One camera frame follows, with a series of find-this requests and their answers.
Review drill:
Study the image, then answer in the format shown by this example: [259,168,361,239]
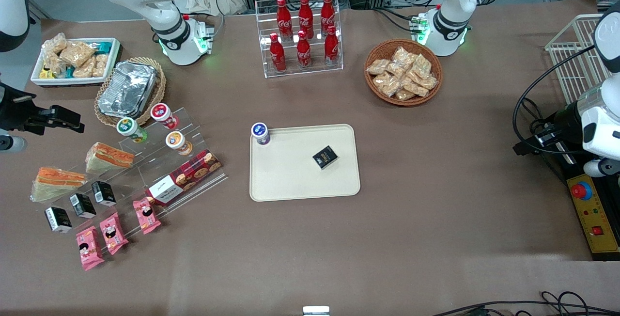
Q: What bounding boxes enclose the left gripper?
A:
[513,103,585,157]

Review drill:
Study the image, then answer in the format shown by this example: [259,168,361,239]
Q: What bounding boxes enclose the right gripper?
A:
[0,83,86,136]

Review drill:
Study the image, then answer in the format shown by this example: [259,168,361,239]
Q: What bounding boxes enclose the triangle sandwich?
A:
[85,142,136,175]
[31,166,88,203]

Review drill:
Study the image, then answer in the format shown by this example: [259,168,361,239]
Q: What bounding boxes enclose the beige plastic tray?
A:
[249,123,362,203]

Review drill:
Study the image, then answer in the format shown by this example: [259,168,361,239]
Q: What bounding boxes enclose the clear puffed snack bag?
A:
[41,32,68,55]
[42,53,66,77]
[59,40,97,68]
[72,56,96,79]
[92,54,110,79]

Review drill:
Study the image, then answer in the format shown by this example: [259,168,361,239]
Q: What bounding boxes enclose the green lid cup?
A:
[116,117,149,144]

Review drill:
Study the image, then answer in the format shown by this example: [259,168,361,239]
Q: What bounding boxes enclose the aluminium foil container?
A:
[98,61,157,119]

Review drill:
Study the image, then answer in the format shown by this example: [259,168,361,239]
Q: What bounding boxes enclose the white rectangular snack bin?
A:
[30,37,122,88]

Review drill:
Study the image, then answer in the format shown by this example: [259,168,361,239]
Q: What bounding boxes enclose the small black white box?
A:
[69,193,97,219]
[44,206,73,234]
[91,180,117,207]

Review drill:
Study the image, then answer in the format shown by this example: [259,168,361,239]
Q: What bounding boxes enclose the yellow emergency stop box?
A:
[566,173,620,261]

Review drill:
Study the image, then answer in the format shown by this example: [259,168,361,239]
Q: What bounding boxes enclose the clear acrylic stepped display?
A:
[31,107,229,239]

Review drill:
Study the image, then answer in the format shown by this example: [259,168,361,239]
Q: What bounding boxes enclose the oval wicker basket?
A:
[93,56,167,128]

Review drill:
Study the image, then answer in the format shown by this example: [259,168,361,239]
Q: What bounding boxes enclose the red lid cup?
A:
[150,102,179,130]

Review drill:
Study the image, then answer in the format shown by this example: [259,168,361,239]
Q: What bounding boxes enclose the orange lid cup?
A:
[165,130,193,156]

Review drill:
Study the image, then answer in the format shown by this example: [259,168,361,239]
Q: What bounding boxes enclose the pink snack packet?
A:
[99,212,130,256]
[76,226,105,271]
[133,197,162,235]

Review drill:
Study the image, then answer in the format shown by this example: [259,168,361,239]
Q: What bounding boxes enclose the red plaid cookie box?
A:
[145,149,223,207]

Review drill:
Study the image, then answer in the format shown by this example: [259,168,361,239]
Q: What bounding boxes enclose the round wicker snack basket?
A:
[364,38,444,108]

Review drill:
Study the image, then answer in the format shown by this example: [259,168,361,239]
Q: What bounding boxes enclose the blue lid yogurt cup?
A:
[250,122,271,146]

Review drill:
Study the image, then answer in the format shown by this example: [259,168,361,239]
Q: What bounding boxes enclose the black gold print box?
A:
[312,145,340,171]

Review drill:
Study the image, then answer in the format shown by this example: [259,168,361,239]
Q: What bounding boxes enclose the clear acrylic bottle rack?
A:
[255,0,344,79]

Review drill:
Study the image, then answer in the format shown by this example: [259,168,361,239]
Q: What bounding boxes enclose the red cola bottle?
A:
[297,0,315,39]
[320,0,336,35]
[269,32,287,73]
[296,30,312,70]
[324,25,340,66]
[276,0,293,41]

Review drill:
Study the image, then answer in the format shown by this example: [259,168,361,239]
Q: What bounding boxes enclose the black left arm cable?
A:
[512,44,597,158]

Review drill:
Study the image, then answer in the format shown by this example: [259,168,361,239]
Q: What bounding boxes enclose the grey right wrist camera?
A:
[0,134,28,153]

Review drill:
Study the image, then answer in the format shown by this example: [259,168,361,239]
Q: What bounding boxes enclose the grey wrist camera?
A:
[583,158,620,177]
[0,134,28,153]

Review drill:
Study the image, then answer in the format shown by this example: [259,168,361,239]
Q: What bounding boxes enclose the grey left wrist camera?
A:
[583,158,620,177]

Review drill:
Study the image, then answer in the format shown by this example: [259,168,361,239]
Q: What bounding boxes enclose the white wire basket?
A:
[544,14,612,106]

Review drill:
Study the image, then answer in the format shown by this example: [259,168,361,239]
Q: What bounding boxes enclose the black floor cables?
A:
[430,290,620,316]

